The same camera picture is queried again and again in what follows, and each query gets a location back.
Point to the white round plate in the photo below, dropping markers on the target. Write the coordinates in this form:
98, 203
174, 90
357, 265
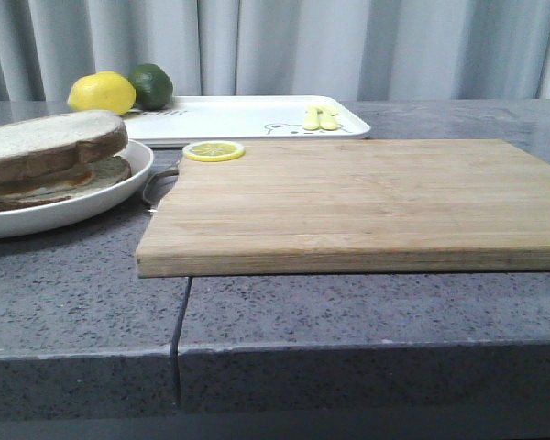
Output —
15, 223

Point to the left yellow utensil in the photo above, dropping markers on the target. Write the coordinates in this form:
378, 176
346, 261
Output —
311, 121

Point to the green lime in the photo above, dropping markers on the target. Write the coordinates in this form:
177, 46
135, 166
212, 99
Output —
153, 86

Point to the grey curtain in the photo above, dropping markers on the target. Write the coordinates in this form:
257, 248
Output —
349, 50

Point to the yellow lemon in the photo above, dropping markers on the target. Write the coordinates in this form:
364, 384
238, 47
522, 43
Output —
105, 90

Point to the yellow utensil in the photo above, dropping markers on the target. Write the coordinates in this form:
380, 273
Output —
326, 116
311, 121

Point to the wooden cutting board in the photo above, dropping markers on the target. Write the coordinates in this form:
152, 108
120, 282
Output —
349, 206

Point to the bread slice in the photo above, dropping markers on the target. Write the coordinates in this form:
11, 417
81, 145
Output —
41, 146
108, 172

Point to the fried egg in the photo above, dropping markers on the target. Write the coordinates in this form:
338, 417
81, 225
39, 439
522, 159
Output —
60, 181

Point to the right yellow utensil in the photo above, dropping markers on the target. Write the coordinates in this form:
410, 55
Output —
326, 116

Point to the lemon slice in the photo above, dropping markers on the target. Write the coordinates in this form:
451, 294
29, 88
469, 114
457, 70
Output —
213, 151

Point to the white rectangular tray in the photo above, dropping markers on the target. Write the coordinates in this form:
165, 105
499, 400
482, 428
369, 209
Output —
195, 118

